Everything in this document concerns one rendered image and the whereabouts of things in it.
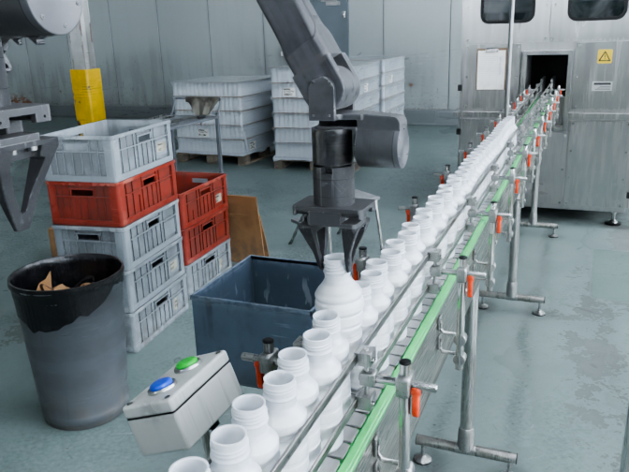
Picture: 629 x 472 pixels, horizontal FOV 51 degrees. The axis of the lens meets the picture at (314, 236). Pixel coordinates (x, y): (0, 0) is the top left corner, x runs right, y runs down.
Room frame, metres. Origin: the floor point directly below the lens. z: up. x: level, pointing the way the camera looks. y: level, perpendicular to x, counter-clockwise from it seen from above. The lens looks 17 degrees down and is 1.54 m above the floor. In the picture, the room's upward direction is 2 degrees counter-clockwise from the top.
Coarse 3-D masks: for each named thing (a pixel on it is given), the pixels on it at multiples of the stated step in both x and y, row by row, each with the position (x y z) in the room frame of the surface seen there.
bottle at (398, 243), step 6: (390, 240) 1.17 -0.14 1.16; (396, 240) 1.17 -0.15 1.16; (402, 240) 1.16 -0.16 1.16; (390, 246) 1.14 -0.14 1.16; (396, 246) 1.14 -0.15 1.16; (402, 246) 1.14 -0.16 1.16; (402, 252) 1.14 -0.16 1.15; (402, 258) 1.14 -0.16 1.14; (402, 264) 1.14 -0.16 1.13; (408, 264) 1.14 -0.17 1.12; (402, 270) 1.13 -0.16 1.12; (408, 270) 1.14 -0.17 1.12; (408, 276) 1.14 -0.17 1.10; (408, 288) 1.14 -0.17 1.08; (408, 294) 1.14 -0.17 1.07; (408, 300) 1.14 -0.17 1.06; (408, 306) 1.14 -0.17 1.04; (408, 312) 1.14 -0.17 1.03
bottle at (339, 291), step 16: (336, 256) 0.90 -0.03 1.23; (336, 272) 0.87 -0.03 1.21; (320, 288) 0.88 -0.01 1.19; (336, 288) 0.86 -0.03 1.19; (352, 288) 0.87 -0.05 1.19; (320, 304) 0.87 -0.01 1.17; (336, 304) 0.86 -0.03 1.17; (352, 304) 0.86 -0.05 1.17; (352, 320) 0.86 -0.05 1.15; (352, 336) 0.86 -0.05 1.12; (352, 352) 0.86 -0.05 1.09
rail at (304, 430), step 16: (496, 160) 2.18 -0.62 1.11; (448, 224) 1.43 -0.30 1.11; (448, 256) 1.43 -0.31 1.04; (416, 272) 1.13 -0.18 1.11; (416, 304) 1.14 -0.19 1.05; (384, 320) 0.94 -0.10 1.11; (368, 336) 0.87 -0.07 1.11; (400, 336) 1.03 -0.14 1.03; (384, 352) 0.95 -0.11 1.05; (352, 368) 0.80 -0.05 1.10; (336, 384) 0.74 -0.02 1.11; (304, 432) 0.64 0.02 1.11; (336, 432) 0.74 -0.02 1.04; (288, 448) 0.61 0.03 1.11; (320, 464) 0.68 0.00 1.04
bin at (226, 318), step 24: (240, 264) 1.68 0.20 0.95; (264, 264) 1.72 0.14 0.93; (288, 264) 1.69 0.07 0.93; (312, 264) 1.67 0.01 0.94; (216, 288) 1.56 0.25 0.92; (240, 288) 1.67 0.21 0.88; (264, 288) 1.72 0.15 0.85; (288, 288) 1.70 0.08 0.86; (312, 288) 1.67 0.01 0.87; (216, 312) 1.43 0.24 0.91; (240, 312) 1.41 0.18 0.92; (264, 312) 1.38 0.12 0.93; (288, 312) 1.36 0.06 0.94; (312, 312) 1.34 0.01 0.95; (216, 336) 1.43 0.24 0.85; (240, 336) 1.41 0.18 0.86; (264, 336) 1.39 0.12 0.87; (288, 336) 1.36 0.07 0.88; (240, 360) 1.41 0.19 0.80; (240, 384) 1.41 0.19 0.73
